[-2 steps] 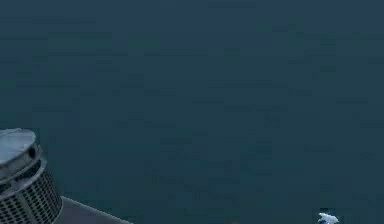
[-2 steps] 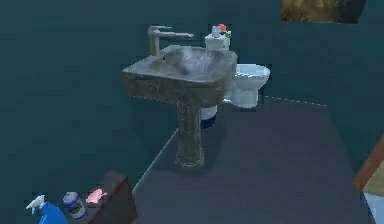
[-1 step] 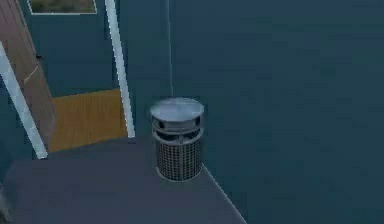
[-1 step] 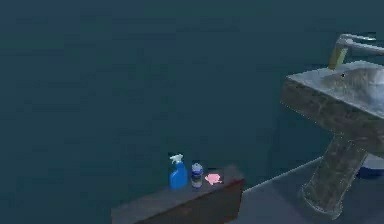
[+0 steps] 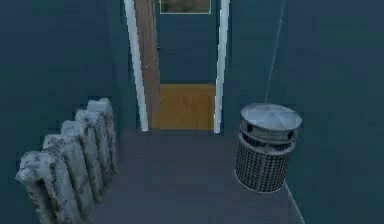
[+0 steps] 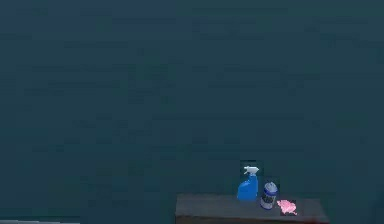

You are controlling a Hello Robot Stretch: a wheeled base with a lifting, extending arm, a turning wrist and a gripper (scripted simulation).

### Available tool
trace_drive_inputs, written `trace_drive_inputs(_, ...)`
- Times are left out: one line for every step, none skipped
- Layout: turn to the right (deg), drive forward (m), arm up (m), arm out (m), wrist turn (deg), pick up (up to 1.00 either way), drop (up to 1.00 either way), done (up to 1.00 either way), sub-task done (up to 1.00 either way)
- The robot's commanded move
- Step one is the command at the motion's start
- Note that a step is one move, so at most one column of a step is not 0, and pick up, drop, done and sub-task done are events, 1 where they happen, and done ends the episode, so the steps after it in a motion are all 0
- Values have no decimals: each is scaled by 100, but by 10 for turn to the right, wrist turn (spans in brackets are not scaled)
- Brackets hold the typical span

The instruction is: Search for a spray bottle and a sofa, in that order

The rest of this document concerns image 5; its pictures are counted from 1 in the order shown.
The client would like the grey mesh rubbish bin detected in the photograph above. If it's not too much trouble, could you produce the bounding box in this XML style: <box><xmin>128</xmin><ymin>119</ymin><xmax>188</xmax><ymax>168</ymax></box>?
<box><xmin>233</xmin><ymin>102</ymin><xmax>303</xmax><ymax>194</ymax></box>

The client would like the white cast iron radiator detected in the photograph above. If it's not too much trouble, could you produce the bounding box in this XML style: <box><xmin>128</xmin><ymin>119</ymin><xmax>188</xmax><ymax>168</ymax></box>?
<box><xmin>15</xmin><ymin>97</ymin><xmax>120</xmax><ymax>224</ymax></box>

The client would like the framed wall picture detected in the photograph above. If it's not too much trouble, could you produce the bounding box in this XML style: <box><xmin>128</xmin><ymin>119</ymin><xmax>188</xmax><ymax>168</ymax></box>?
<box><xmin>159</xmin><ymin>0</ymin><xmax>212</xmax><ymax>15</ymax></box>

